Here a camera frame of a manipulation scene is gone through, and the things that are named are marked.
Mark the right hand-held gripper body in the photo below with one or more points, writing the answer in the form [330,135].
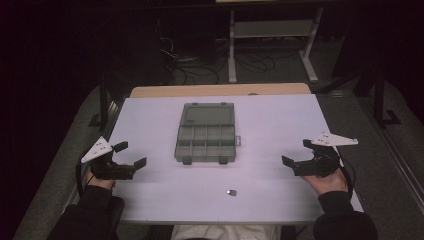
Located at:
[322,159]

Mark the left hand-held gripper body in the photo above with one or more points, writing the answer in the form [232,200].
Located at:
[106,168]

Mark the person's left hand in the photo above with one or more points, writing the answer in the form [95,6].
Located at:
[100,182]

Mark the person's right hand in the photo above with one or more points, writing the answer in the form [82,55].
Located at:
[328,184]

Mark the black metal stand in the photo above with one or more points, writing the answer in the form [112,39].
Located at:
[104,106]
[381,100]

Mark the small metal part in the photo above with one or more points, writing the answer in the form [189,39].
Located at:
[231,192]

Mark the grey clear plastic compartment box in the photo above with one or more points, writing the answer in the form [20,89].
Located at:
[206,135]

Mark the person's lap in light trousers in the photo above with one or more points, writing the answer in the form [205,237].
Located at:
[226,232]

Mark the wooden table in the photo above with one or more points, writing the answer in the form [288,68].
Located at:
[220,90]

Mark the white metal desk frame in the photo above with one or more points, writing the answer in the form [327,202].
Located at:
[273,29]

